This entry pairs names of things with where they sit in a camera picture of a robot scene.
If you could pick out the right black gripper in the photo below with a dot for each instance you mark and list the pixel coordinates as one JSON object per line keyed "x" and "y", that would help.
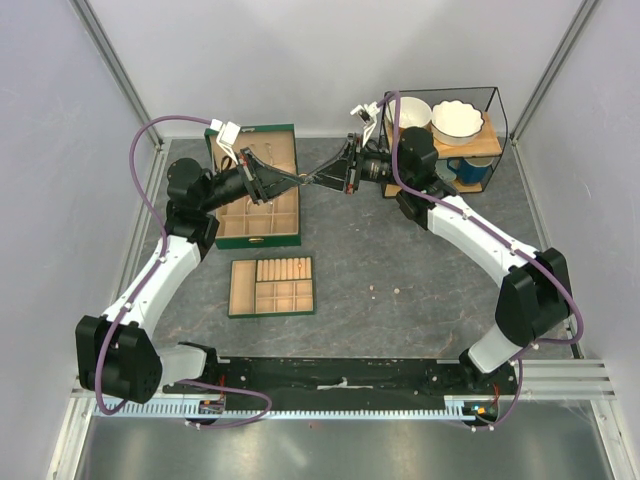
{"x": 352, "y": 153}

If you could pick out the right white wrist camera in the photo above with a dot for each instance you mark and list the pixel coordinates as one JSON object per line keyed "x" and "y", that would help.
{"x": 368, "y": 114}

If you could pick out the white ceramic bowl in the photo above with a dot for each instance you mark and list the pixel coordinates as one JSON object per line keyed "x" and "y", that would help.
{"x": 414, "y": 112}

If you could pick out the blue mug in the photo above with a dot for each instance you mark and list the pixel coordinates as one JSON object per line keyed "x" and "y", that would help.
{"x": 469, "y": 170}

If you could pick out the black wire shelf rack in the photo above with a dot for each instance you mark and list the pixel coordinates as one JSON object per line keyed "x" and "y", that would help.
{"x": 490, "y": 142}

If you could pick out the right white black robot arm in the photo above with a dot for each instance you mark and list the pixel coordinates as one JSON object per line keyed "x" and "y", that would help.
{"x": 535, "y": 291}

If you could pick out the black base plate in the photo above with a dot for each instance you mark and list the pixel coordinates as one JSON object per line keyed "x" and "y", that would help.
{"x": 356, "y": 384}

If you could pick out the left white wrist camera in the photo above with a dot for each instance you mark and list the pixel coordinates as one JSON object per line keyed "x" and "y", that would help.
{"x": 227, "y": 133}

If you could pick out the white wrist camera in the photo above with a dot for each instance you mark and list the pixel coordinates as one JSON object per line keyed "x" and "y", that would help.
{"x": 227, "y": 133}
{"x": 368, "y": 114}

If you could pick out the white scalloped dish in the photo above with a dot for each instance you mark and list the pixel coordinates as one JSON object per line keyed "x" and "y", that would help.
{"x": 456, "y": 123}

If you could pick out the green jewelry tray insert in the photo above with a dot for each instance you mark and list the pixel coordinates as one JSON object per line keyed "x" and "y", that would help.
{"x": 272, "y": 287}

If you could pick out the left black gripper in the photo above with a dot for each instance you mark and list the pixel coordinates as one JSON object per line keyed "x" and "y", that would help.
{"x": 251, "y": 165}

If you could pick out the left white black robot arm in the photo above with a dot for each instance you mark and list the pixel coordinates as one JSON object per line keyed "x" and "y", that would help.
{"x": 115, "y": 353}

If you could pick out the light blue cable duct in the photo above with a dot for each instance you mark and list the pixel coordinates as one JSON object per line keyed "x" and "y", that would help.
{"x": 196, "y": 410}

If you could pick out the green open jewelry box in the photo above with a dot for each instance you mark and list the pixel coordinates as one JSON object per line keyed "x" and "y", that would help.
{"x": 243, "y": 224}

